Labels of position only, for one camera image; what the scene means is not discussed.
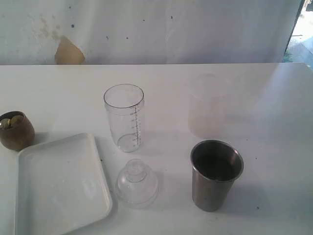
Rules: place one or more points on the stainless steel cup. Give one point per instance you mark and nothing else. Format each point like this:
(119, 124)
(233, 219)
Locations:
(215, 167)

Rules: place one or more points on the white rectangular tray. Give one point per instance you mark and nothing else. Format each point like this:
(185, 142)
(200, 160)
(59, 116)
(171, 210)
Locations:
(61, 187)

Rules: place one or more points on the brown wooden cup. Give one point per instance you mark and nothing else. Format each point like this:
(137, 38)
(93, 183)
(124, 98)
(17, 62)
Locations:
(19, 137)

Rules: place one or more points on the translucent white plastic beaker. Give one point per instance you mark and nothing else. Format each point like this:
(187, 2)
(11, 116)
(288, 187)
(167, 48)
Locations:
(208, 98)

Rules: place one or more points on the clear plastic shaker cup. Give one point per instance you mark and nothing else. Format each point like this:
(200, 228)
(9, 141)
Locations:
(124, 104)

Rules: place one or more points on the clear plastic shaker lid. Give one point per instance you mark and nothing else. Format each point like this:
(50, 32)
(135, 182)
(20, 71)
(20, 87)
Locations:
(136, 185)

